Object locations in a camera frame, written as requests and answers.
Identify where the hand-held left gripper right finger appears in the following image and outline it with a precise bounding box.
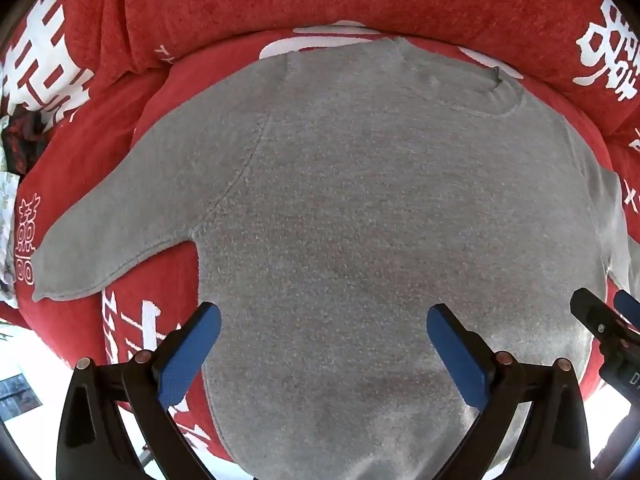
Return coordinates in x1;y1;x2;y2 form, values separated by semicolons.
426;302;593;480

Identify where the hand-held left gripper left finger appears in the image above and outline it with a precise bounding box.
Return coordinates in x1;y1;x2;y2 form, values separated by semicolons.
56;302;223;480

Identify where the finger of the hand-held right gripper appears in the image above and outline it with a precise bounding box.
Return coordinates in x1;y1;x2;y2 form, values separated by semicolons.
614;290;640;327
570;287;640;347

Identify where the grey knit sweater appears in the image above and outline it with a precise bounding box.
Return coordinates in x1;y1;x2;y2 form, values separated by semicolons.
31;35;633;480

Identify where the dark rectangular object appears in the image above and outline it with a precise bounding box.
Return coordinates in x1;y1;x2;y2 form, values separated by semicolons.
0;372;43;422

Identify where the white floral cloth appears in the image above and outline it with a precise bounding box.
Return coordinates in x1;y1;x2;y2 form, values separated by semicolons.
0;170;22;303

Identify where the dark red patterned cloth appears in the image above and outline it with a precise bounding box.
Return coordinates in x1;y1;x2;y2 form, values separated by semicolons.
0;111;47;177

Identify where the red printed blanket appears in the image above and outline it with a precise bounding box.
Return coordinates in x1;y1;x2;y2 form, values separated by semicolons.
0;0;640;466

